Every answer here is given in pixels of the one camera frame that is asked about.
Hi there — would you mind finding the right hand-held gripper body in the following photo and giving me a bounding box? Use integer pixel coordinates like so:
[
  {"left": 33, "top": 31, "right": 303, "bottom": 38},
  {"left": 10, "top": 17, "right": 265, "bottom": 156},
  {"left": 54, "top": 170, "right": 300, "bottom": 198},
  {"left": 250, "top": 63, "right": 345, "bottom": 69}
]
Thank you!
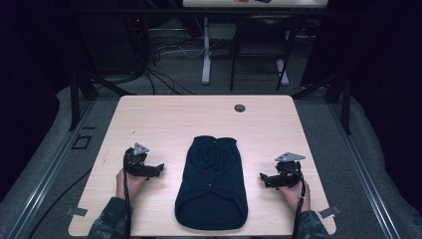
[{"left": 272, "top": 151, "right": 307, "bottom": 189}]

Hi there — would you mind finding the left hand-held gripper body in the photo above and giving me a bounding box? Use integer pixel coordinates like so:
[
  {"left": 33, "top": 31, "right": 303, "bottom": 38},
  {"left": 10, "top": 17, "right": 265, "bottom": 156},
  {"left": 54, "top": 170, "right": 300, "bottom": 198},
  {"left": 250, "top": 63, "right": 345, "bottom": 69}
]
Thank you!
[{"left": 123, "top": 141, "right": 157, "bottom": 178}]

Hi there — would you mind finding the person's left hand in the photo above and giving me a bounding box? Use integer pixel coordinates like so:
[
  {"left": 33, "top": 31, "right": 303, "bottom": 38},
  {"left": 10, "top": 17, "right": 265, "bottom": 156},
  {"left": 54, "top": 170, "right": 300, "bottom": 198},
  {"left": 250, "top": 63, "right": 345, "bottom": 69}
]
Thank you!
[{"left": 114, "top": 168, "right": 149, "bottom": 201}]

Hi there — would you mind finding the person's right hand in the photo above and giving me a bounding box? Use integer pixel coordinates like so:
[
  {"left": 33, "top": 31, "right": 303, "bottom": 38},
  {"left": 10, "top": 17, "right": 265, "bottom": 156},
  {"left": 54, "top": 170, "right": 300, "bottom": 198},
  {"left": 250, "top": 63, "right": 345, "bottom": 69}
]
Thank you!
[{"left": 278, "top": 180, "right": 312, "bottom": 212}]

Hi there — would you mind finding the dark navy sleeveless garment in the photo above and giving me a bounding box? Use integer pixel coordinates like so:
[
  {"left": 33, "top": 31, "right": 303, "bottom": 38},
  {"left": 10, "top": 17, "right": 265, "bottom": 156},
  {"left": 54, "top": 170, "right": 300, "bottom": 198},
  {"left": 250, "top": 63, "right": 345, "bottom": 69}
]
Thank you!
[{"left": 174, "top": 134, "right": 249, "bottom": 231}]

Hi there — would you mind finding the black metal stand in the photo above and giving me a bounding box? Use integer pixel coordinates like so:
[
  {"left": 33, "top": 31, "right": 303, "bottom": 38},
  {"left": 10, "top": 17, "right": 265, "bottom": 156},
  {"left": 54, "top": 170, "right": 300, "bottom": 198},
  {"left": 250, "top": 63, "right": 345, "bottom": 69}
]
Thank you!
[
  {"left": 68, "top": 71, "right": 137, "bottom": 132},
  {"left": 291, "top": 71, "right": 352, "bottom": 135}
]

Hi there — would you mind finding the white desk with legs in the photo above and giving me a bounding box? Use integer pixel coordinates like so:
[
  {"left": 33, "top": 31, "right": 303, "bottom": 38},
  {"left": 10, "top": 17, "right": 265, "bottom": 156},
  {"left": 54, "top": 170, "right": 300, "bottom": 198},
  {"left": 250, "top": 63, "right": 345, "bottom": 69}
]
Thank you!
[{"left": 181, "top": 0, "right": 329, "bottom": 86}]

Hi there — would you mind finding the dark computer tower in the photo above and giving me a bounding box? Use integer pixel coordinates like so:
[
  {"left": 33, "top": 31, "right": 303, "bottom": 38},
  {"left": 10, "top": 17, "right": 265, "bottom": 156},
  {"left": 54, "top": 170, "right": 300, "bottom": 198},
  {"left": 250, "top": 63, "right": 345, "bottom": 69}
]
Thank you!
[{"left": 78, "top": 14, "right": 148, "bottom": 76}]

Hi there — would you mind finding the black metal chair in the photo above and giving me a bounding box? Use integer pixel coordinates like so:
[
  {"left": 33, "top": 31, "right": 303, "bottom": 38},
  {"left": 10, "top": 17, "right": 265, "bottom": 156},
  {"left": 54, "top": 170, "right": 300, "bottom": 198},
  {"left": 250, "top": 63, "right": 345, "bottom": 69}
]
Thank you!
[{"left": 229, "top": 14, "right": 299, "bottom": 93}]

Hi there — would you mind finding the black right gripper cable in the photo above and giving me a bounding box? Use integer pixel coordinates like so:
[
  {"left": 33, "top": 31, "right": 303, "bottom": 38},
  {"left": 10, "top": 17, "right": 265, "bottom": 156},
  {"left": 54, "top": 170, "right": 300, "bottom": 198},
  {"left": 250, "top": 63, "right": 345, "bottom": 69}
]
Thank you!
[{"left": 291, "top": 167, "right": 308, "bottom": 239}]

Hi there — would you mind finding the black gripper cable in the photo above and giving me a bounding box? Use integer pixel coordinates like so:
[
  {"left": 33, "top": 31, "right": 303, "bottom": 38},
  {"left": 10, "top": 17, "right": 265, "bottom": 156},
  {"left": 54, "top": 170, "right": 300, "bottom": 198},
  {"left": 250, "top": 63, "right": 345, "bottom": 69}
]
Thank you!
[
  {"left": 291, "top": 167, "right": 308, "bottom": 239},
  {"left": 122, "top": 150, "right": 132, "bottom": 239}
]

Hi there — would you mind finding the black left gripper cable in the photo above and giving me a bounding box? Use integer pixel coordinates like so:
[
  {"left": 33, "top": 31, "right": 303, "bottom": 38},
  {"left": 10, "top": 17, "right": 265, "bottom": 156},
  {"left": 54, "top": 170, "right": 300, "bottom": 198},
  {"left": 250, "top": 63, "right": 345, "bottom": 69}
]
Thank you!
[{"left": 122, "top": 150, "right": 132, "bottom": 239}]

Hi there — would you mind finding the grey metal table bracket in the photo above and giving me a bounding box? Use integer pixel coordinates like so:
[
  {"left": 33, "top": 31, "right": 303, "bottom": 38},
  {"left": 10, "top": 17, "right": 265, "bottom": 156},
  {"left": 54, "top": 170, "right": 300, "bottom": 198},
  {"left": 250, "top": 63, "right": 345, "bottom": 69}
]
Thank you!
[
  {"left": 64, "top": 205, "right": 89, "bottom": 218},
  {"left": 317, "top": 205, "right": 342, "bottom": 220}
]

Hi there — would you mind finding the aluminium floor rail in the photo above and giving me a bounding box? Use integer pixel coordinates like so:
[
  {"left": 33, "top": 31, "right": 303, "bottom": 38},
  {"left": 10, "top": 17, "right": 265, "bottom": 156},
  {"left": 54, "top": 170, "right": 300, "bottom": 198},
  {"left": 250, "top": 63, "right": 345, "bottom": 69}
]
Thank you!
[
  {"left": 5, "top": 99, "right": 98, "bottom": 239},
  {"left": 326, "top": 99, "right": 403, "bottom": 239}
]

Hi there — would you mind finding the black floor cable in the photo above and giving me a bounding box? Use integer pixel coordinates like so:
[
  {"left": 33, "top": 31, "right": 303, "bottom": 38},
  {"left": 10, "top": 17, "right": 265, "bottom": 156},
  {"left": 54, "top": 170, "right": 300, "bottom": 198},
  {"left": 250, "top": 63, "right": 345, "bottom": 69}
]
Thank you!
[{"left": 27, "top": 168, "right": 93, "bottom": 239}]

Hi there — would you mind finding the tangle of floor cables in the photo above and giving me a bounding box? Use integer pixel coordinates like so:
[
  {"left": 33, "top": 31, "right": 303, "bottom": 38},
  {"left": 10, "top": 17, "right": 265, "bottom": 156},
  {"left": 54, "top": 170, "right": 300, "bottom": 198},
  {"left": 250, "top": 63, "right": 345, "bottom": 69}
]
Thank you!
[{"left": 141, "top": 19, "right": 213, "bottom": 97}]

